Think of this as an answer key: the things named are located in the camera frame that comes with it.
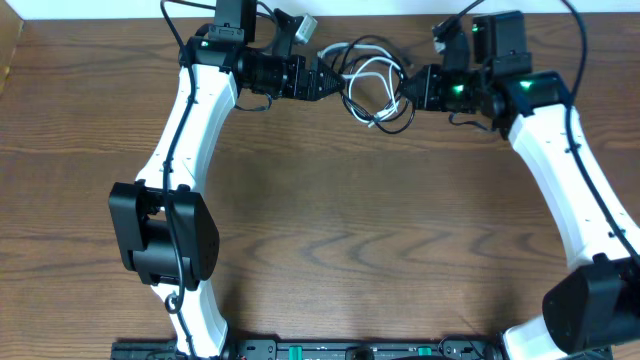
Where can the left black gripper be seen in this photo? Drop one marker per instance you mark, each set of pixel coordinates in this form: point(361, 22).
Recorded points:
point(295, 89)

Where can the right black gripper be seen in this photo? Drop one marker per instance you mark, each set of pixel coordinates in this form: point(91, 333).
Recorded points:
point(427, 99)

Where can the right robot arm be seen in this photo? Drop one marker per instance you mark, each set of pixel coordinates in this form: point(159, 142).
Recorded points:
point(489, 71)

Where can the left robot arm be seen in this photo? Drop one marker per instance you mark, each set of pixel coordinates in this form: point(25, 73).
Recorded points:
point(164, 230)

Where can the wooden panel at left edge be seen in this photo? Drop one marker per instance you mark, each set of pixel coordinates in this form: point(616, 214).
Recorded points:
point(11, 28)

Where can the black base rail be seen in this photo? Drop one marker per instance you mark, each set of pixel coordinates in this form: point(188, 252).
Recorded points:
point(269, 349)

